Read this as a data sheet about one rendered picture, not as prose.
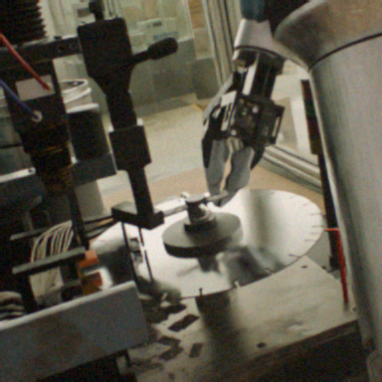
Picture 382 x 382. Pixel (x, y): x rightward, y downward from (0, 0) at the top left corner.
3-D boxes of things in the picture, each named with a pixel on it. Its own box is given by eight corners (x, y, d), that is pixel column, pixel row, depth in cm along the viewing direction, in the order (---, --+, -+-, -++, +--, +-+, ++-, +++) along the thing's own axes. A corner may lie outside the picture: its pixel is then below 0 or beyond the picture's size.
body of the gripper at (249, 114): (222, 134, 72) (246, 43, 73) (204, 136, 81) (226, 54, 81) (276, 150, 74) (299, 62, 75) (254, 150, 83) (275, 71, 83)
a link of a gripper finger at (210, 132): (196, 165, 78) (213, 102, 78) (193, 165, 79) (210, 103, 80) (228, 174, 79) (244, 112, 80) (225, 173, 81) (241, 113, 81)
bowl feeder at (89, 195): (111, 196, 169) (81, 76, 158) (131, 229, 140) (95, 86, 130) (5, 226, 160) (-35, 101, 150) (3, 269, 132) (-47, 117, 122)
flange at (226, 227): (253, 237, 74) (250, 219, 74) (170, 261, 72) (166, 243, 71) (229, 210, 85) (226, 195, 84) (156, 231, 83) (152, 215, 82)
